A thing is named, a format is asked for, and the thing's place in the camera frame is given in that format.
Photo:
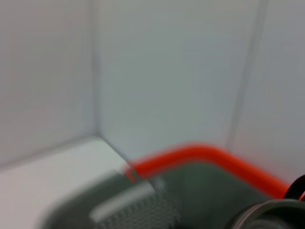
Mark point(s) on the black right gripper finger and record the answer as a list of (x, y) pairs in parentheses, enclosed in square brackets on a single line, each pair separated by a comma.
[(295, 189)]

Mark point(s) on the glass teacup with black base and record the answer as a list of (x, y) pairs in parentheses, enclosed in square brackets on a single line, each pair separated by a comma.
[(274, 214)]

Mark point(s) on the grey-green perforated storage bin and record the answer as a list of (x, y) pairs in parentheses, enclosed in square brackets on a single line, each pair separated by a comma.
[(133, 210)]

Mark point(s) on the orange curved plastic rim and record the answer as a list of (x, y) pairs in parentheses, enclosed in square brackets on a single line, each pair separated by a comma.
[(197, 150)]

